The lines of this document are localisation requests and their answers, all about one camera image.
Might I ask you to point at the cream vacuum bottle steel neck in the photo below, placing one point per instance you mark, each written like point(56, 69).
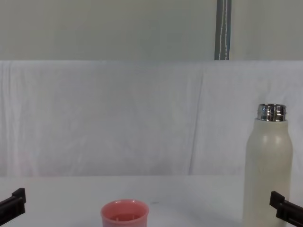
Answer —
point(265, 165)

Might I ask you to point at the white table cloth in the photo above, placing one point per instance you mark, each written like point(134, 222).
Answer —
point(189, 201)

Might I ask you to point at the pink plastic cup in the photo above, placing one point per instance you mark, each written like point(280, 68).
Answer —
point(123, 218)

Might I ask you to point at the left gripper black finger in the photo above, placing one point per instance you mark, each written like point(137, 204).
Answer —
point(19, 201)

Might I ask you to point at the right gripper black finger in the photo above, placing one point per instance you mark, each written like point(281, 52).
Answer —
point(280, 208)

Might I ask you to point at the white curtain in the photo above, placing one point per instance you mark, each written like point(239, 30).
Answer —
point(106, 28)

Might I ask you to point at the wrinkled white cloth screen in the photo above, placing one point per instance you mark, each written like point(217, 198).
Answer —
point(118, 118)

